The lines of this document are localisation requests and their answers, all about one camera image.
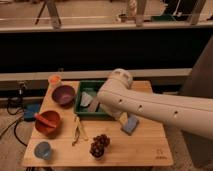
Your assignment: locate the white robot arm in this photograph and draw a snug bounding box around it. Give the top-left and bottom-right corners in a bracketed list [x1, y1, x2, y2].
[97, 68, 213, 139]

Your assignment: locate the green plastic tray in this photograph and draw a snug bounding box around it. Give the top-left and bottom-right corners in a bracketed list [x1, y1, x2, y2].
[74, 80, 111, 119]

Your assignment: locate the brown block in tray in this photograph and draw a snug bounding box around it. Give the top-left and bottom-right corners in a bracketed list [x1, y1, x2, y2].
[88, 97, 99, 112]

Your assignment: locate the grey cloth in tray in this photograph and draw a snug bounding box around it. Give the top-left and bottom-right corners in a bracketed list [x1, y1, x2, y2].
[80, 91, 93, 107]

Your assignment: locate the purple bowl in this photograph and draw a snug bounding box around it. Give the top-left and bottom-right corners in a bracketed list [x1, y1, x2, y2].
[52, 85, 75, 106]

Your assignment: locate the blue sponge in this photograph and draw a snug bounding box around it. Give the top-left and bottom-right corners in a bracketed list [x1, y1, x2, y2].
[121, 116, 139, 135]

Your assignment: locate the small orange cup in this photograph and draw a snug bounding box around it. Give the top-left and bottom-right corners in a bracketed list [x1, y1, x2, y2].
[48, 75, 61, 85]

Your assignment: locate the dark grapes bunch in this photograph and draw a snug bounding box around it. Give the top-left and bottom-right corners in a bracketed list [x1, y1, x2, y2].
[90, 134, 110, 158]

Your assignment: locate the red spatula in bowl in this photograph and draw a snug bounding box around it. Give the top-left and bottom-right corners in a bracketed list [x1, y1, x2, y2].
[34, 113, 57, 128]

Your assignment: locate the red bowl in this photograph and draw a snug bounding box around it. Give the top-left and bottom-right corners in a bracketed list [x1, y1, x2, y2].
[34, 110, 61, 135]

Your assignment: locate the blue box on floor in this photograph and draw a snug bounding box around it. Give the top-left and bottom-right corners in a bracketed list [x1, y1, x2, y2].
[24, 104, 41, 121]

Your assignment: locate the blue cup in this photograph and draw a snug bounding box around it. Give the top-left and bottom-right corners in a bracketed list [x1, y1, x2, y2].
[34, 141, 52, 160]

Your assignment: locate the black cable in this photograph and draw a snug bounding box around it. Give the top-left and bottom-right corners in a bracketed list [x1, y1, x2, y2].
[0, 96, 28, 148]

